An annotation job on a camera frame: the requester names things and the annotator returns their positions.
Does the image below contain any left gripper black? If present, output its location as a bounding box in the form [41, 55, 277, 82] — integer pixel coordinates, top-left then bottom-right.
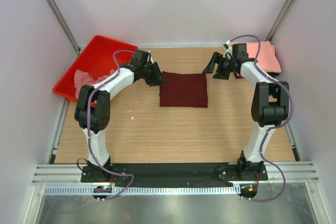
[141, 62, 166, 87]

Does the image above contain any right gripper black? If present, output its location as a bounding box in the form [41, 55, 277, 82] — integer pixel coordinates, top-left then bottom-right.
[202, 52, 233, 81]

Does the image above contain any dark maroon t shirt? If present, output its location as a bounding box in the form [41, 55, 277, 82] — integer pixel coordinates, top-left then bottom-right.
[159, 71, 208, 108]

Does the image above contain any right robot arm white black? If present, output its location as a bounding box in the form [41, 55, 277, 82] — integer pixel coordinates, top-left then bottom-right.
[203, 41, 290, 181]

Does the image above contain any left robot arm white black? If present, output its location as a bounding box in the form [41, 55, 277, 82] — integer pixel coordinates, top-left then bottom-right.
[74, 49, 166, 182]

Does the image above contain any folded red t shirt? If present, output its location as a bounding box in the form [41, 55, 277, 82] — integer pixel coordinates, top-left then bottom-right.
[234, 72, 243, 79]

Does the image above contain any folded salmon pink t shirt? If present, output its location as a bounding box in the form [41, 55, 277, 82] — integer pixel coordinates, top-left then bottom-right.
[246, 41, 281, 73]

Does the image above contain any red plastic bin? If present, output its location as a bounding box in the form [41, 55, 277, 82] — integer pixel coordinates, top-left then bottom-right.
[53, 35, 138, 101]

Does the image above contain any pink crumpled t shirt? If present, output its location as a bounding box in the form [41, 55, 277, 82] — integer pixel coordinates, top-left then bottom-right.
[74, 69, 115, 99]

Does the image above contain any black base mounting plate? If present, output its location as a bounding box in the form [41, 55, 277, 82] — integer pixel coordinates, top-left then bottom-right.
[80, 163, 268, 188]

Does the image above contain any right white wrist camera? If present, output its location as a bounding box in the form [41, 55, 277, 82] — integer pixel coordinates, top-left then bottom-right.
[223, 40, 232, 50]

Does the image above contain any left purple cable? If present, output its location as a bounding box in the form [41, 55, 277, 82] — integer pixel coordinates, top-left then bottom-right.
[44, 50, 139, 214]

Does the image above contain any right aluminium frame post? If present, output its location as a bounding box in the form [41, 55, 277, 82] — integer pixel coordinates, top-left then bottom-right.
[266, 0, 296, 41]

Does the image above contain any aluminium frame post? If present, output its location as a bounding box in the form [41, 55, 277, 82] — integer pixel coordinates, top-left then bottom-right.
[46, 0, 81, 56]
[266, 0, 296, 41]

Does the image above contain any slotted white cable duct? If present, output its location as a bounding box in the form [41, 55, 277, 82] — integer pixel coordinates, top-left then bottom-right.
[44, 185, 240, 196]

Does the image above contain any aluminium front rail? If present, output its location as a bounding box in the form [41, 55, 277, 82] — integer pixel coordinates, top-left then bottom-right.
[32, 162, 319, 185]

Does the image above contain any left aluminium frame post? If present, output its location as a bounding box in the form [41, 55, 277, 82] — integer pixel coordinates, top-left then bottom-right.
[46, 0, 81, 56]

